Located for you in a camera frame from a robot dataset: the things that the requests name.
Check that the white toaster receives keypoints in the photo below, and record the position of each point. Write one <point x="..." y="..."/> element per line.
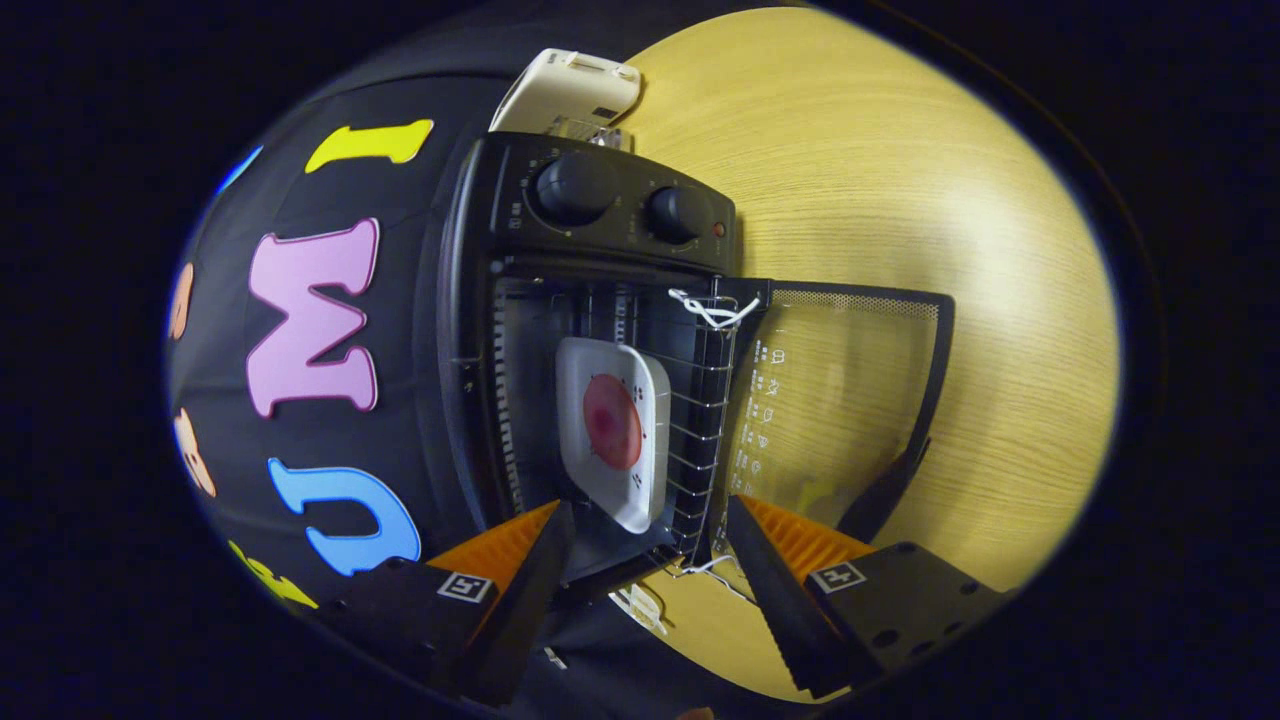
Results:
<point x="570" y="90"/>

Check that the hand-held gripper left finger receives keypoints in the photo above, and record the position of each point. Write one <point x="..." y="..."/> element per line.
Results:
<point x="525" y="600"/>

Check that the black toaster oven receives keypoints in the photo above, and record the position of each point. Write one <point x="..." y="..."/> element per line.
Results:
<point x="500" y="200"/>

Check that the white square plate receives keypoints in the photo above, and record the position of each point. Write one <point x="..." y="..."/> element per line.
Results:
<point x="650" y="480"/>

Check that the pink round ham slice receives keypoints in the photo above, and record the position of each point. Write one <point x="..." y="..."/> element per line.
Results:
<point x="612" y="420"/>

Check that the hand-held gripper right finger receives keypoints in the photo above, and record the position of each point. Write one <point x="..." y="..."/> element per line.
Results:
<point x="780" y="600"/>

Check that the printed white dish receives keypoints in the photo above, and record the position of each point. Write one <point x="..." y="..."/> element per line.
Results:
<point x="640" y="608"/>

